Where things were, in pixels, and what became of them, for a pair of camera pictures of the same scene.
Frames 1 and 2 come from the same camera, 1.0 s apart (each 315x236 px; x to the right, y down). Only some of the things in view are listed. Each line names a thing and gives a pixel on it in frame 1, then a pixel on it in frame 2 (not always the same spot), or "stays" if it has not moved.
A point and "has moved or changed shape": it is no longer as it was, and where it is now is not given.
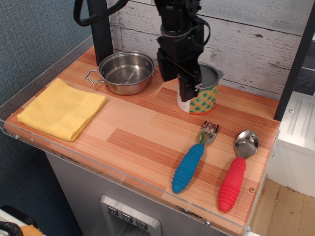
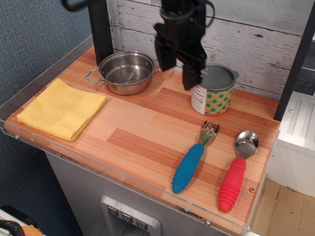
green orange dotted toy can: [205, 100] has moved or changed shape
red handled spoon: [246, 142] stays
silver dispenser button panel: [120, 219] stays
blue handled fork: [208, 131] stays
